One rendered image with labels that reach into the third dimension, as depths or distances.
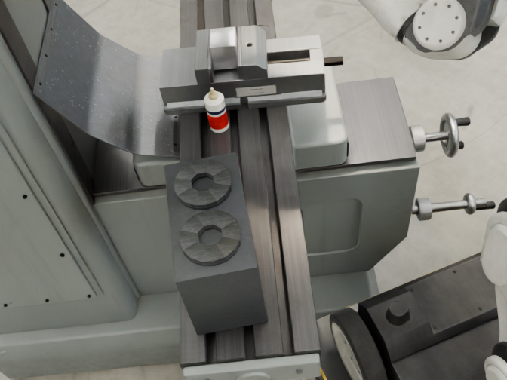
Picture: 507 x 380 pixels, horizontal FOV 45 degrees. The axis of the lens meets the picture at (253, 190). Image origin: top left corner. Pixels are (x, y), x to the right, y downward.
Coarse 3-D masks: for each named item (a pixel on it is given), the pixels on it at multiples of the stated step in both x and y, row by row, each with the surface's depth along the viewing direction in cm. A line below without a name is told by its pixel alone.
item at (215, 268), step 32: (192, 160) 100; (224, 160) 100; (192, 192) 95; (224, 192) 94; (192, 224) 91; (224, 224) 91; (192, 256) 88; (224, 256) 87; (192, 288) 89; (224, 288) 91; (256, 288) 92; (192, 320) 97; (224, 320) 99; (256, 320) 101
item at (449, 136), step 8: (448, 112) 159; (448, 120) 157; (456, 120) 156; (464, 120) 156; (416, 128) 159; (440, 128) 165; (448, 128) 159; (456, 128) 155; (416, 136) 158; (424, 136) 158; (432, 136) 160; (440, 136) 160; (448, 136) 160; (456, 136) 155; (416, 144) 158; (424, 144) 158; (448, 144) 161; (456, 144) 156; (448, 152) 159; (456, 152) 158
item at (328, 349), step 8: (392, 288) 159; (320, 320) 156; (328, 320) 155; (320, 328) 154; (328, 328) 154; (320, 336) 153; (328, 336) 153; (320, 344) 152; (328, 344) 152; (328, 352) 150; (336, 352) 150; (328, 360) 149; (336, 360) 149; (328, 368) 148; (336, 368) 148; (344, 368) 148; (320, 376) 162; (328, 376) 147; (336, 376) 147; (344, 376) 147
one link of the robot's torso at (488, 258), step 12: (492, 216) 95; (504, 216) 92; (492, 228) 95; (504, 228) 92; (492, 240) 96; (504, 240) 92; (492, 252) 97; (504, 252) 94; (492, 264) 99; (504, 264) 95; (492, 276) 100; (504, 276) 96; (504, 288) 100; (504, 300) 110; (504, 312) 112; (504, 324) 114; (504, 336) 116; (504, 348) 114
